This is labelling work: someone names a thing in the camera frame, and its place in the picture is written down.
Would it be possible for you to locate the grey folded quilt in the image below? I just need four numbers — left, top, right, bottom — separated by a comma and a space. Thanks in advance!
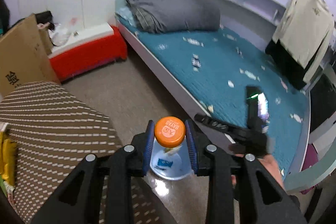
126, 0, 221, 34

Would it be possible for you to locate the person's right hand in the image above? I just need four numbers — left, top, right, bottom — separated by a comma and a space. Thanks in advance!
258, 154, 285, 190

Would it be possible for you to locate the cream hanging shirt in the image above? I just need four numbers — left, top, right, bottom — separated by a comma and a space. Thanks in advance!
265, 0, 334, 90

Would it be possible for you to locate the yellow folded paper bag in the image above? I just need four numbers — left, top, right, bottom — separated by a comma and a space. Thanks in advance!
1, 122, 18, 186

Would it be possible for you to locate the red storage bench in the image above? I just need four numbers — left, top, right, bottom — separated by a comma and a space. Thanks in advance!
49, 23, 127, 82

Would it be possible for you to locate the large cardboard box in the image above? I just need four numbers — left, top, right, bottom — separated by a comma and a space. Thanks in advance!
0, 14, 60, 97

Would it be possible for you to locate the teal patterned bed sheet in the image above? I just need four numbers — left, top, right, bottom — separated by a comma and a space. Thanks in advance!
116, 7, 310, 176

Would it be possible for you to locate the light blue bunk bed frame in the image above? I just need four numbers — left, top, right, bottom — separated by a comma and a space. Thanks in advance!
116, 0, 335, 192

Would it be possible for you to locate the black garment behind box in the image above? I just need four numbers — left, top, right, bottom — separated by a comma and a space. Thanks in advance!
35, 11, 55, 31

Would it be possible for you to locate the orange capped bottle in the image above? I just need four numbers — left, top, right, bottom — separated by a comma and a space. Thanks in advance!
149, 116, 194, 181

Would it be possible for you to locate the white crumpled plastic bag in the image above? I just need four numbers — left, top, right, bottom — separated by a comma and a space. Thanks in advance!
49, 24, 72, 47

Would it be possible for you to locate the brown polka dot tablecloth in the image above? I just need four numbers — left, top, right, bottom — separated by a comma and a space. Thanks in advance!
1, 81, 162, 223

